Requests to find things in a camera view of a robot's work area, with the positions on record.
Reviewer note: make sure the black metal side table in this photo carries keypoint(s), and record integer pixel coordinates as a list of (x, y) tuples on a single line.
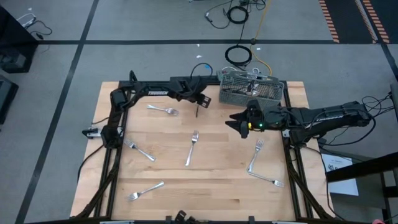
[(357, 169)]

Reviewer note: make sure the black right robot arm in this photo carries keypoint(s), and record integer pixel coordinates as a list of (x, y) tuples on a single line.
[(326, 119)]

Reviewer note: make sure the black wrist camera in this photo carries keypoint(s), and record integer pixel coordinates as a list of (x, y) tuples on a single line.
[(205, 102), (253, 107)]

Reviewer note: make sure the black box with window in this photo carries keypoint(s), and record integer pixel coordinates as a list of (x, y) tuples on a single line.
[(6, 99)]

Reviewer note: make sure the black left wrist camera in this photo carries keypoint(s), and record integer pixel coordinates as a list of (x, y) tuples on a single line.
[(205, 102)]

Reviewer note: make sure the black orange striped floor mat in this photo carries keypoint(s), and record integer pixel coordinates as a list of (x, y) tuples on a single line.
[(348, 18)]

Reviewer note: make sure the grey power strip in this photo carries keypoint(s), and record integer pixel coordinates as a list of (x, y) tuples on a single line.
[(221, 74)]

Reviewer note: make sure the white power adapter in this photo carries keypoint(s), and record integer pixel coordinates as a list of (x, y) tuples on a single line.
[(26, 21)]

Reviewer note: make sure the grey plastic cutlery basket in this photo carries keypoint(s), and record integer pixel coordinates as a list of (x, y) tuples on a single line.
[(248, 102)]

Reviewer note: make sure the black flat bar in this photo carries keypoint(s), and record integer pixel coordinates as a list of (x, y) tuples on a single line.
[(211, 78)]

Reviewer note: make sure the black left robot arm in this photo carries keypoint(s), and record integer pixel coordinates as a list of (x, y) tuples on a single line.
[(155, 92)]

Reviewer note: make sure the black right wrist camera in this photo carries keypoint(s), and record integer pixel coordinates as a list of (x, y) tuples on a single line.
[(253, 107)]

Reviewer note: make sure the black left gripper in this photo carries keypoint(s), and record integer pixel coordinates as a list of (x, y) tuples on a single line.
[(191, 91)]

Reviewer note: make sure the white printed paper sheet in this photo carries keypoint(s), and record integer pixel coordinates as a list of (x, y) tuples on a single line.
[(342, 186)]

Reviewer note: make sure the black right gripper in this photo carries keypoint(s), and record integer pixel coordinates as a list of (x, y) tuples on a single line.
[(269, 118)]

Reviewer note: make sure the black cabinet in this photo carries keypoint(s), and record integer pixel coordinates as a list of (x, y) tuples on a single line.
[(12, 31)]

